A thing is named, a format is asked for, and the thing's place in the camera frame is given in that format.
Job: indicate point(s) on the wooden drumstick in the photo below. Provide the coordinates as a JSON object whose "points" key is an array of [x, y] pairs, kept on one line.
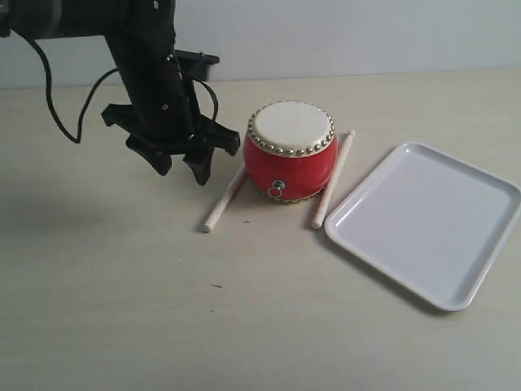
{"points": [[319, 216], [220, 207]]}

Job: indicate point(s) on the white plastic tray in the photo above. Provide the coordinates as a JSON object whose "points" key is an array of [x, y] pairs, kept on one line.
{"points": [[428, 221]]}

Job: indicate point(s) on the red small drum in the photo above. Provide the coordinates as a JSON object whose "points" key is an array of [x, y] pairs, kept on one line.
{"points": [[290, 149]]}

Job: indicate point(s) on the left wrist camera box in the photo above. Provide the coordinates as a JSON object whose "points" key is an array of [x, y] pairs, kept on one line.
{"points": [[197, 64]]}

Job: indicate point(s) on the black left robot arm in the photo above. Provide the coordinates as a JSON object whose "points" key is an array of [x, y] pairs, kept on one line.
{"points": [[38, 20]]}

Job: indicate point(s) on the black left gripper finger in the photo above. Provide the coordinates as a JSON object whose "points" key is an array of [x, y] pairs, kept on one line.
{"points": [[159, 161], [200, 162]]}

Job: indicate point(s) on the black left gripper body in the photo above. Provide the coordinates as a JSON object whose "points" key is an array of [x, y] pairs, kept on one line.
{"points": [[160, 112]]}

